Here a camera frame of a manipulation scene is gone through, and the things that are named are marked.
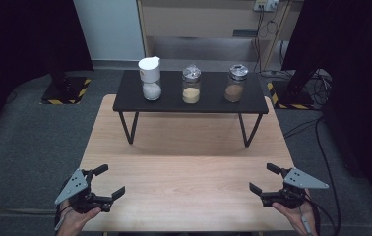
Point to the wooden cabinet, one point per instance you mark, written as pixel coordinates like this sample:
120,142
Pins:
200,19

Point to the white power strip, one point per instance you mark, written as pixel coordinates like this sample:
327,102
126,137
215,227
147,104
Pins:
266,5

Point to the person's left hand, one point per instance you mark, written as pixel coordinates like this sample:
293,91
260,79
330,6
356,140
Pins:
74,223

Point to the person's right hand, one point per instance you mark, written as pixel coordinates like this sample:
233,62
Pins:
294,219

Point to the white panel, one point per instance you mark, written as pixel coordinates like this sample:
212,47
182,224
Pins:
108,29

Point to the black raised shelf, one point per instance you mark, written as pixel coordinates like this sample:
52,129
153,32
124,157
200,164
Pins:
131,95

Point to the silver-lidded jar of yellow powder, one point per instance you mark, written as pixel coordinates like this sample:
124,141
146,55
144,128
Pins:
191,95

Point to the black curtain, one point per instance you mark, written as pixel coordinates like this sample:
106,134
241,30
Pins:
10,49
364,82

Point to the white-lidded jar of white powder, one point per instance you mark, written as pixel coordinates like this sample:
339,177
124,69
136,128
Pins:
151,88

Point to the silver-lidded jar of brown powder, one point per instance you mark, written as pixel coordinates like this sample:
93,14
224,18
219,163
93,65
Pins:
234,93

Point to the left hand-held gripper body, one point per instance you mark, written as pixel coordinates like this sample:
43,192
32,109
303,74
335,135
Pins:
72,185

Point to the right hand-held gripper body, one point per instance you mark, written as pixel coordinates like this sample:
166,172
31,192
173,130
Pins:
302,180

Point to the black stand with striped base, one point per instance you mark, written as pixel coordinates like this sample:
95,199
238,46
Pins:
292,98
66,93

